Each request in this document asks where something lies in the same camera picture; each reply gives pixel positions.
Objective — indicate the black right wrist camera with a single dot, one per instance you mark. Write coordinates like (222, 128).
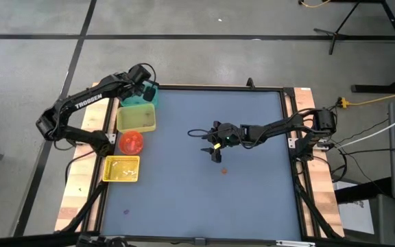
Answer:
(216, 124)

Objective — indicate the lime green plastic bin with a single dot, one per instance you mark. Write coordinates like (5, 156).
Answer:
(132, 118)

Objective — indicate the yellow mesh basket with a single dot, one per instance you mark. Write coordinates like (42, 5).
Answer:
(120, 176)

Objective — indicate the silver aluminium bar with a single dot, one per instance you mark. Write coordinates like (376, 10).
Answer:
(295, 243)

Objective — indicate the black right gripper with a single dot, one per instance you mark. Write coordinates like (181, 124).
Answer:
(225, 135)

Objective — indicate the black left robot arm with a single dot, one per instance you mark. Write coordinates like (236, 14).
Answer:
(87, 101)

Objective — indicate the silver mounting bracket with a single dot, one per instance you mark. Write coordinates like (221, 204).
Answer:
(111, 138)
(293, 142)

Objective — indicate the black desk frame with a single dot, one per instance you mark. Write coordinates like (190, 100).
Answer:
(372, 88)

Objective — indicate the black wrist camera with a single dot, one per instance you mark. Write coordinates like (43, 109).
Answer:
(149, 93)
(216, 124)

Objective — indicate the orange plastic pumpkin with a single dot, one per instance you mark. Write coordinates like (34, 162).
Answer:
(224, 170)

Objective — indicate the teal plastic bin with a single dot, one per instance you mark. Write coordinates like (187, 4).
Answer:
(135, 102)

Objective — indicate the orange plastic bowl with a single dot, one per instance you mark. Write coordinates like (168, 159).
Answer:
(131, 142)

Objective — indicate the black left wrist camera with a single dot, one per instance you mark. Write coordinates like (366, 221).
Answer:
(149, 93)

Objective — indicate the grey storage box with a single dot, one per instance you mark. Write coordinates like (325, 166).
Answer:
(355, 212)

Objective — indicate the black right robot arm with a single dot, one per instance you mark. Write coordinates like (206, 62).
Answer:
(276, 127)

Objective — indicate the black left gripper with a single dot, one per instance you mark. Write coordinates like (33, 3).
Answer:
(133, 90)

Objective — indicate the black tripod stand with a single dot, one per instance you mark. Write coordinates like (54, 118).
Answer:
(335, 34)

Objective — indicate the blue table mat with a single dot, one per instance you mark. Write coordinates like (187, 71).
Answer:
(269, 223)

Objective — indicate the black table frame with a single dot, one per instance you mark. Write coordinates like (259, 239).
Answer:
(201, 87)

